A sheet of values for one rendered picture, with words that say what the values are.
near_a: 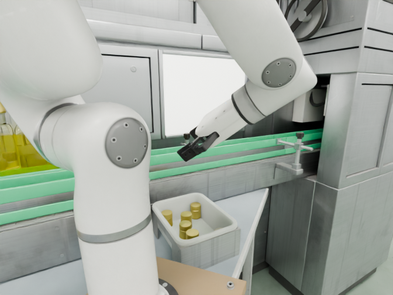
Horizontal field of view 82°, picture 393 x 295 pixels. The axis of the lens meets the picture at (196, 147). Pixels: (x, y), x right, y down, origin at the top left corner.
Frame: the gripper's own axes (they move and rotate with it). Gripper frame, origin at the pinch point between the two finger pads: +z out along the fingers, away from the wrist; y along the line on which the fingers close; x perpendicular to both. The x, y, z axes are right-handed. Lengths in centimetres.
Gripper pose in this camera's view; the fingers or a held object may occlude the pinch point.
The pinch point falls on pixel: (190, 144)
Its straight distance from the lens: 53.6
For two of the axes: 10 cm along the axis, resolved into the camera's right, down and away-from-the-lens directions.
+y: -2.7, 5.2, -8.1
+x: 6.5, 7.2, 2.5
